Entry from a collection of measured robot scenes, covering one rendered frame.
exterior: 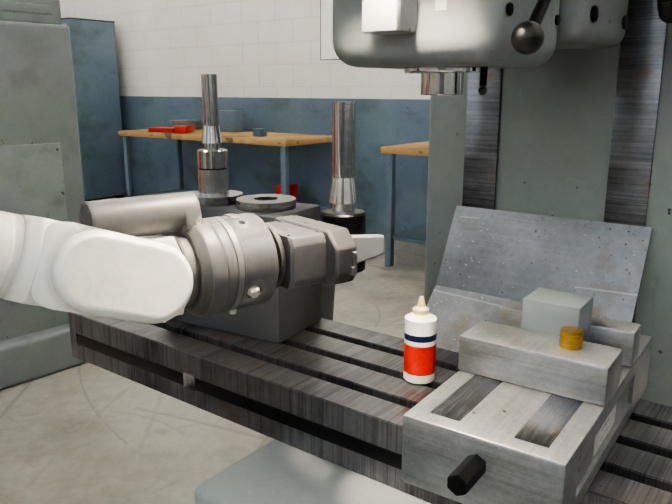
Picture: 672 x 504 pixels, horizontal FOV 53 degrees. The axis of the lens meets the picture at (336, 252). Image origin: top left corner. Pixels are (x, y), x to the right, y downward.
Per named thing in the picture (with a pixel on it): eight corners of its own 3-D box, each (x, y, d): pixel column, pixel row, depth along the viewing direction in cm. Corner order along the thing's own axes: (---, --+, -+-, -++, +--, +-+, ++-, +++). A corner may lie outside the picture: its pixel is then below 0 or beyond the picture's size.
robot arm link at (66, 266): (187, 330, 54) (10, 303, 46) (145, 318, 61) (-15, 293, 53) (203, 251, 55) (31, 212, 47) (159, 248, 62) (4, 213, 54)
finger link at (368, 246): (379, 258, 71) (332, 267, 68) (379, 228, 71) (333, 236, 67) (389, 261, 70) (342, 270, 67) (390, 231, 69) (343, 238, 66)
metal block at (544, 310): (575, 363, 70) (580, 308, 68) (519, 351, 73) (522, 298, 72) (589, 348, 74) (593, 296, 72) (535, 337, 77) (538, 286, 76)
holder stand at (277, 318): (278, 344, 97) (276, 208, 92) (165, 319, 108) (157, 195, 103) (322, 320, 107) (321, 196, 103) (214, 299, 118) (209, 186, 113)
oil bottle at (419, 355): (424, 387, 83) (427, 303, 81) (397, 379, 85) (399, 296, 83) (440, 377, 86) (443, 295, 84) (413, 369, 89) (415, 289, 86)
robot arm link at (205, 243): (246, 316, 59) (119, 345, 52) (192, 304, 68) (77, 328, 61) (232, 187, 58) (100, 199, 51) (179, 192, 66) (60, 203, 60)
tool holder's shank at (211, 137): (198, 149, 102) (194, 74, 100) (207, 148, 105) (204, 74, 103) (217, 150, 102) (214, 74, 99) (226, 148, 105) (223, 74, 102)
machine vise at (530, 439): (559, 541, 55) (570, 418, 52) (399, 482, 63) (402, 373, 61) (646, 389, 83) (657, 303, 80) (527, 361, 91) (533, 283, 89)
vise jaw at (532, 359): (604, 408, 63) (608, 368, 62) (456, 370, 71) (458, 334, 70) (619, 385, 68) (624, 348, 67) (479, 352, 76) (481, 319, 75)
